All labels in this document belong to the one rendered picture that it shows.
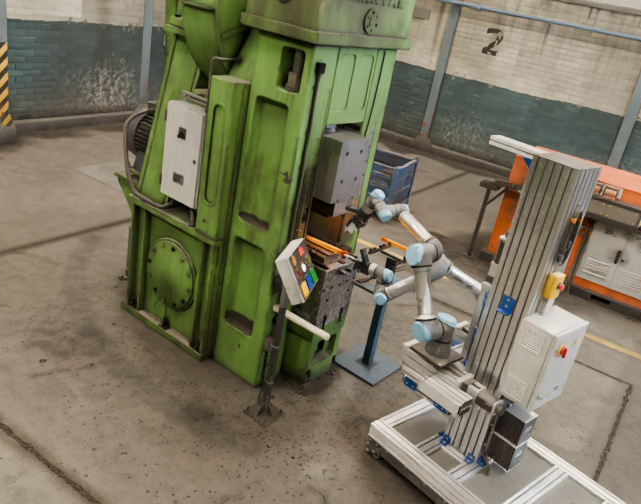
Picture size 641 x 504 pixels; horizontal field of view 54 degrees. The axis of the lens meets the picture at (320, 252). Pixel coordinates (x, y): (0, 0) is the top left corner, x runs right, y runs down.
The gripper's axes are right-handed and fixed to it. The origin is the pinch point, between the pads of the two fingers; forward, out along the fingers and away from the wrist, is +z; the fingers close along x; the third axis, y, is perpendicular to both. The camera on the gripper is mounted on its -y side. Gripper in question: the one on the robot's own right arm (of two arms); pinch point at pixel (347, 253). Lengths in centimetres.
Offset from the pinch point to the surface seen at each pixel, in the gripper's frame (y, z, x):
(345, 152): -68, 8, -11
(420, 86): -9, 369, 726
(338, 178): -52, 8, -14
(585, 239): 46, -65, 357
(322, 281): 17.8, 4.6, -15.9
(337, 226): -5.0, 26.6, 23.1
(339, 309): 47.0, 3.7, 9.7
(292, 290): 0, -13, -71
